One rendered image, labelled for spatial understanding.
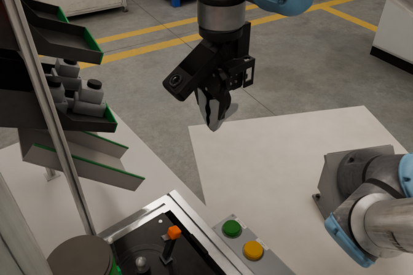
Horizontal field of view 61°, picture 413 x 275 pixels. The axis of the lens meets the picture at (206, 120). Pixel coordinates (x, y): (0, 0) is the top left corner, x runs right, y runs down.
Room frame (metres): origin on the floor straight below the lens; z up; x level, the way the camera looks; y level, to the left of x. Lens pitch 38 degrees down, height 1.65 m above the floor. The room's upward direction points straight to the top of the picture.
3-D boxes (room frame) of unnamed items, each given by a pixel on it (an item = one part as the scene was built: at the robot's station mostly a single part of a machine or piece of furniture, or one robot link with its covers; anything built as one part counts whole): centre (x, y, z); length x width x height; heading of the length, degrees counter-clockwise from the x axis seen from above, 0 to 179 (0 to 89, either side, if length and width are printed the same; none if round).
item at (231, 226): (0.48, -0.06, 0.96); 0.04 x 0.04 x 0.02
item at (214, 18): (0.54, -0.02, 1.45); 0.08 x 0.08 x 0.05
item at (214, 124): (0.53, -0.04, 1.27); 0.06 x 0.03 x 0.09; 128
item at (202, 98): (0.55, -0.02, 1.27); 0.06 x 0.03 x 0.09; 128
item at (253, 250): (0.43, -0.10, 0.96); 0.04 x 0.04 x 0.02
